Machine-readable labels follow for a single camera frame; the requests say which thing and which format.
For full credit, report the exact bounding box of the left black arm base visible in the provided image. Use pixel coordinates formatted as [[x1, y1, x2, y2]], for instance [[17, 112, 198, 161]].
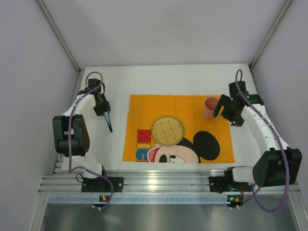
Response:
[[81, 177, 124, 193]]

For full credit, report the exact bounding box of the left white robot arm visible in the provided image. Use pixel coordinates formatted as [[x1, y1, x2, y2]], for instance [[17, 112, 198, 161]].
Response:
[[52, 78, 113, 179]]

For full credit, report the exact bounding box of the orange cartoon mouse cloth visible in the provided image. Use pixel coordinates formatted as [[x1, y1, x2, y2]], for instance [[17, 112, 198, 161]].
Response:
[[122, 95, 235, 164]]

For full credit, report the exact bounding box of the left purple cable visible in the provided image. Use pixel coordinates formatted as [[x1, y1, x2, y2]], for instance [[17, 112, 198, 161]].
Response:
[[68, 71, 114, 212]]

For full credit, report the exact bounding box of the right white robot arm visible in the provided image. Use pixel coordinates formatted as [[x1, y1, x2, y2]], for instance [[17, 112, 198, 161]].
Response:
[[213, 81, 302, 187]]

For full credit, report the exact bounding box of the pink plastic cup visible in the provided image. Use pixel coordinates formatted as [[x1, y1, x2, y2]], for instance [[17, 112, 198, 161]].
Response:
[[203, 97, 219, 120]]

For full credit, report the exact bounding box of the woven bamboo round plate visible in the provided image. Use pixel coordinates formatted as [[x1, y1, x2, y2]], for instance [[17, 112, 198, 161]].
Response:
[[151, 115, 185, 146]]

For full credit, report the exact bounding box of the blue metal spoon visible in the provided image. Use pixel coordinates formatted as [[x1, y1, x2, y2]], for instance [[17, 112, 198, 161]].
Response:
[[104, 112, 113, 132]]

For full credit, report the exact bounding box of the aluminium mounting rail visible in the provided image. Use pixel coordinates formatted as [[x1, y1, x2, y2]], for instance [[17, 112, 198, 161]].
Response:
[[38, 169, 300, 193]]

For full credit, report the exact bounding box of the perforated metal cable strip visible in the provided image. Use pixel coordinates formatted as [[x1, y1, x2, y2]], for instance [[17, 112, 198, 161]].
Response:
[[48, 194, 242, 205]]

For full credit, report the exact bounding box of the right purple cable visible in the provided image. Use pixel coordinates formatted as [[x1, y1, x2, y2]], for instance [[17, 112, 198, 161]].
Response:
[[235, 69, 291, 212]]

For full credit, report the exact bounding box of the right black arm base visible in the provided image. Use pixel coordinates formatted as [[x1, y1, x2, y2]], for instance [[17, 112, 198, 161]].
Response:
[[208, 177, 252, 193]]

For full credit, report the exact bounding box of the purple cable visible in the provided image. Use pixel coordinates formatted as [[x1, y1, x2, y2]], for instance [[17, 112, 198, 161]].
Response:
[[235, 69, 291, 212], [68, 71, 114, 212]]

